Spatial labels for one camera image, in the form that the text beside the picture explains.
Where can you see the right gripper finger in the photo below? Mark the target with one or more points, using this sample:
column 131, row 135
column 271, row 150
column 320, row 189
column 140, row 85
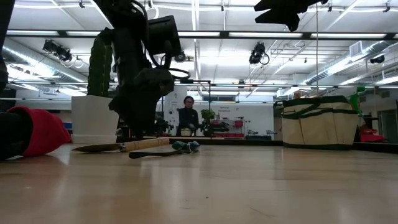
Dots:
column 283, row 5
column 286, row 18

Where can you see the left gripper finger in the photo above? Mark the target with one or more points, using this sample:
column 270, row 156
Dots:
column 138, row 121

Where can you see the red black gardening glove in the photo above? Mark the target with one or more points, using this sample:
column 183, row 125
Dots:
column 46, row 133

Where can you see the green plastic spray bottle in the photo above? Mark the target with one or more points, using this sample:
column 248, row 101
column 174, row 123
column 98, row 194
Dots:
column 355, row 101

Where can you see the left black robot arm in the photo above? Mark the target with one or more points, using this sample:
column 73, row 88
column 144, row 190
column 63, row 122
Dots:
column 124, row 37

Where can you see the beige green gardening bag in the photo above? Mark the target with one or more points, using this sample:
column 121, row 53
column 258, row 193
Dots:
column 317, row 127

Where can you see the black round ceiling lamp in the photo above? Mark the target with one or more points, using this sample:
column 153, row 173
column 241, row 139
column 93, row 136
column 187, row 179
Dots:
column 181, row 58

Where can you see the white plant pot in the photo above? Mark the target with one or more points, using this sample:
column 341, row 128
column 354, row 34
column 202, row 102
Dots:
column 90, row 121

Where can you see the small white pot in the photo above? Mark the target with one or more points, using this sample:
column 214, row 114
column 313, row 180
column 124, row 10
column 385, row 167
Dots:
column 186, row 132

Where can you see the person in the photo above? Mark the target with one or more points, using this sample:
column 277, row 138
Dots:
column 188, row 119

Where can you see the tall green cactus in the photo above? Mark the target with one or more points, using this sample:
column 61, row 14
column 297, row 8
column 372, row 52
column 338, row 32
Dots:
column 98, row 68

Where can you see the leafy green potted plant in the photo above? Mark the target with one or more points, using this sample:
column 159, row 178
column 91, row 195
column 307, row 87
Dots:
column 207, row 115

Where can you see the blue storage bin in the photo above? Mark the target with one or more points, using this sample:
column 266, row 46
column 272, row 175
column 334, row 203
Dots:
column 67, row 125

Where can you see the black studio light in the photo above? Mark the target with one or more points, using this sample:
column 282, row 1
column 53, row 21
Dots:
column 62, row 53

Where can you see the red bin rack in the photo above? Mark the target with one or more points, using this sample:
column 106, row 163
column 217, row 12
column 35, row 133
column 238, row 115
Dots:
column 237, row 124

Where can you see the red storage bin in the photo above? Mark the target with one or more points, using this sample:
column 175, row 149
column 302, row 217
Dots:
column 371, row 137

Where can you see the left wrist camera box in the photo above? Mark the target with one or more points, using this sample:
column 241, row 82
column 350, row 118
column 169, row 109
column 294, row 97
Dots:
column 164, row 37

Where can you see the black background rig frame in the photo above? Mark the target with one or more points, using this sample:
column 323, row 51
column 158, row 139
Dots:
column 199, row 81

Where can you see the black overhead frame beam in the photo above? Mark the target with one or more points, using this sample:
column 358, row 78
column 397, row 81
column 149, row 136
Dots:
column 224, row 35

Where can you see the silver air duct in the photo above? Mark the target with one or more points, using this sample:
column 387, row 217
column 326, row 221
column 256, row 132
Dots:
column 373, row 48
column 31, row 58

